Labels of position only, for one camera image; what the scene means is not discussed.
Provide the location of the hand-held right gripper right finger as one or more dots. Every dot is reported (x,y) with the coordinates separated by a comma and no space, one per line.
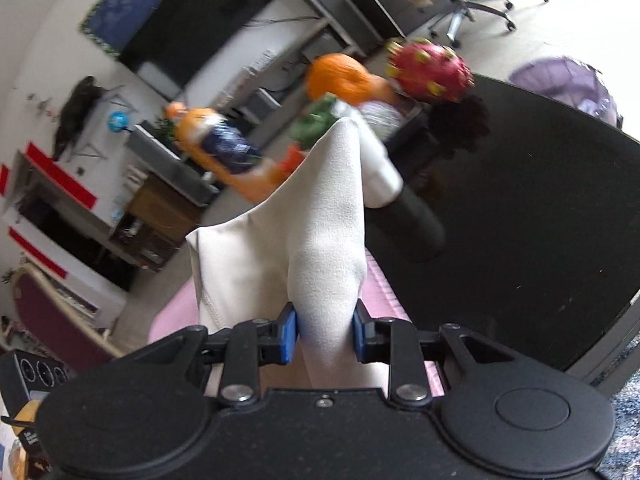
(359,334)

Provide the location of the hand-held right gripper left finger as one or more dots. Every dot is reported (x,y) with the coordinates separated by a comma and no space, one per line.
(287,334)

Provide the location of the beige garment with navy collar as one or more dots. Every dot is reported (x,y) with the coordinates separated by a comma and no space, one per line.
(310,240)

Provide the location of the pink printed blanket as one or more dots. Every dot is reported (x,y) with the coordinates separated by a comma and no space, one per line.
(175,310)

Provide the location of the small wooden cabinet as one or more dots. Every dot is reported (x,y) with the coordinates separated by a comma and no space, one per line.
(160,215)

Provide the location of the orange bottle with blue label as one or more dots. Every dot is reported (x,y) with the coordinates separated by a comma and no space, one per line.
(225,145)

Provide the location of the small grey desk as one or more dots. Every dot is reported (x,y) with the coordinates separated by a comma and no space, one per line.
(170,160)

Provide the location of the green vegetable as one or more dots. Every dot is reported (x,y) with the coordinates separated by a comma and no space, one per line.
(315,120)

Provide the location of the orange bottle with white label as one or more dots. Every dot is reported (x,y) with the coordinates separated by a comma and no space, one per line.
(380,117)

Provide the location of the green potted plant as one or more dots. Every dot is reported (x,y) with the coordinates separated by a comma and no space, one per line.
(166,129)

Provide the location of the orange fruit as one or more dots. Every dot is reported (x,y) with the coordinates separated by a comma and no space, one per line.
(335,75)

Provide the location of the small blue globe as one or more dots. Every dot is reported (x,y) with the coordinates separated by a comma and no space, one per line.
(120,121)

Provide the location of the red dragon fruit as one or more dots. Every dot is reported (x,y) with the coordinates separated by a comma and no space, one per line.
(430,70)

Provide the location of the white cabinet with red stripes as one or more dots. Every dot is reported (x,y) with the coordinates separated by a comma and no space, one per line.
(55,180)

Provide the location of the blue rug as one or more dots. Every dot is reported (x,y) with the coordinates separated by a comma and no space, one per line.
(625,420)

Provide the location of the black bag on stand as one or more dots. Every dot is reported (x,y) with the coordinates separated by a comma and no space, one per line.
(75,110)

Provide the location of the purple mesh basket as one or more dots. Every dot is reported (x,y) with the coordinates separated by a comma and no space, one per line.
(565,85)

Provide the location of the grey metal desk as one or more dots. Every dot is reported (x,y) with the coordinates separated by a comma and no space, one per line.
(360,5)

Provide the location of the office chair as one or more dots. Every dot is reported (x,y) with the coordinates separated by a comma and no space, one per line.
(465,10)

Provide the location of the maroon chair with gold frame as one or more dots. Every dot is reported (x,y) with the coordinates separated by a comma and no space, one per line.
(50,320)

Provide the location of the black wall screen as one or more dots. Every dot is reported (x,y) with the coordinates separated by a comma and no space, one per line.
(195,25)

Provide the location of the blue wall poster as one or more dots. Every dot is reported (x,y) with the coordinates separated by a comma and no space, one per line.
(125,5)

